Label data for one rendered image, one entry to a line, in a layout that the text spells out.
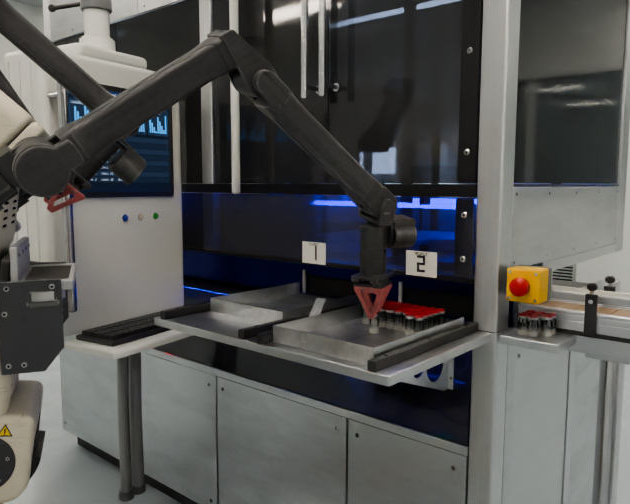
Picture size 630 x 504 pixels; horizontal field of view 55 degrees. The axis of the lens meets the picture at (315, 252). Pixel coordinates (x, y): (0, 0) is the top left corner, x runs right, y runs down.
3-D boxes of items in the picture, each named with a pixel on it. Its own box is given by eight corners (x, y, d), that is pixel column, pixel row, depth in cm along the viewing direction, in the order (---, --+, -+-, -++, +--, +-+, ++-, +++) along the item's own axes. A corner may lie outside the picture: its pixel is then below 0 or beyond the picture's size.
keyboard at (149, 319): (182, 311, 191) (182, 304, 190) (217, 316, 184) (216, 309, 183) (75, 339, 156) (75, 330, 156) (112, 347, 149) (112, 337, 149)
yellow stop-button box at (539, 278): (518, 296, 135) (519, 264, 135) (550, 300, 131) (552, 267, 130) (504, 300, 130) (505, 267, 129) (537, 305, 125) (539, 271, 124)
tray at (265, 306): (298, 293, 182) (298, 282, 181) (368, 304, 165) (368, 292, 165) (210, 311, 156) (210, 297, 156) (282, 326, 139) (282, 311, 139)
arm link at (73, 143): (227, 13, 105) (250, 12, 97) (262, 83, 112) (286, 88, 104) (-3, 152, 94) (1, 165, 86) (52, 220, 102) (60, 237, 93)
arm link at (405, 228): (359, 190, 130) (382, 199, 123) (401, 189, 136) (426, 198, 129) (353, 243, 134) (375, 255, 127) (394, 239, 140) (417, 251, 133)
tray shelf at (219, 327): (286, 297, 185) (286, 291, 185) (504, 334, 140) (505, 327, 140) (153, 324, 149) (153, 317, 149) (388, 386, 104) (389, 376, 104)
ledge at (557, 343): (523, 331, 143) (524, 324, 143) (580, 340, 134) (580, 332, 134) (498, 343, 132) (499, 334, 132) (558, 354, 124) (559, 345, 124)
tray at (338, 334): (369, 315, 151) (369, 301, 151) (463, 332, 134) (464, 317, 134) (272, 341, 126) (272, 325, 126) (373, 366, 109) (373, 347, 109)
